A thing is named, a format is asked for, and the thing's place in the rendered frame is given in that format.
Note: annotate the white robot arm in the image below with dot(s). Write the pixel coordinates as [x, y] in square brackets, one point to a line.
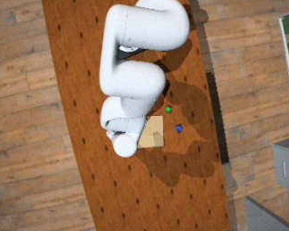
[135, 86]

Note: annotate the beige flat mat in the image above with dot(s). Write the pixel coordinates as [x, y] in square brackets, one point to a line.
[152, 135]

